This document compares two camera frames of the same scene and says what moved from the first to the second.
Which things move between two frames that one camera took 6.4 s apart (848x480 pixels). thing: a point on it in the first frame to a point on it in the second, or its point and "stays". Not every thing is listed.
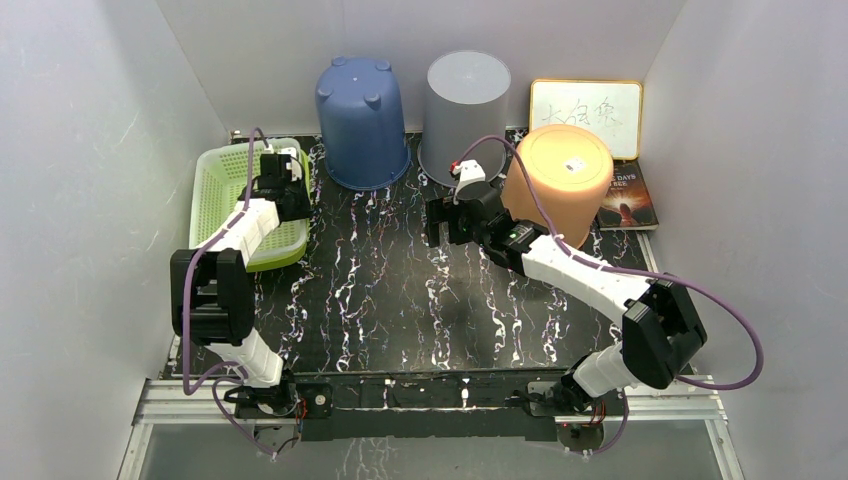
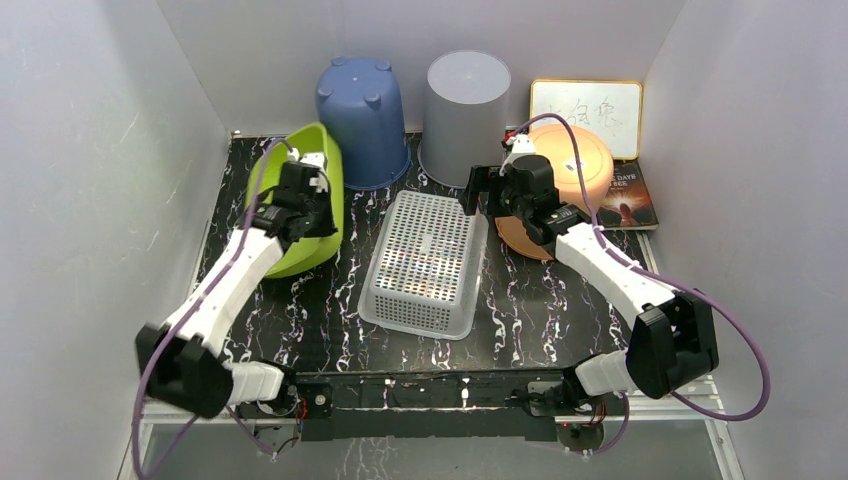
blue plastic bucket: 363,124 stays
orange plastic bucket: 573,168 stays
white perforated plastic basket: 221,182 to 424,265
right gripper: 439,211 to 480,181
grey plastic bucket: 466,96 stays
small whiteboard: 611,110 stays
